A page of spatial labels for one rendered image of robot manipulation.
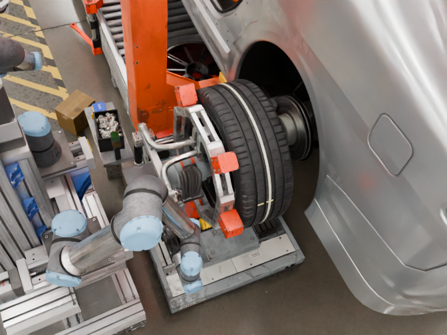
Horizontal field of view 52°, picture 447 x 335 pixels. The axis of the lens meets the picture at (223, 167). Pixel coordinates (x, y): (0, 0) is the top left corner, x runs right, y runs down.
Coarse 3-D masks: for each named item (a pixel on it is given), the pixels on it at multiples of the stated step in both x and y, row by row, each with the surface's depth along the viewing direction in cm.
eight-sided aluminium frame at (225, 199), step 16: (176, 112) 204; (192, 112) 185; (176, 128) 214; (208, 128) 182; (208, 144) 176; (208, 160) 180; (224, 176) 180; (224, 192) 182; (208, 208) 216; (224, 208) 192
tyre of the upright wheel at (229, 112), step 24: (216, 96) 186; (264, 96) 187; (216, 120) 184; (240, 120) 178; (264, 120) 180; (240, 144) 175; (264, 144) 178; (240, 168) 175; (264, 168) 178; (288, 168) 182; (240, 192) 181; (264, 192) 183; (288, 192) 188; (240, 216) 189; (264, 216) 193
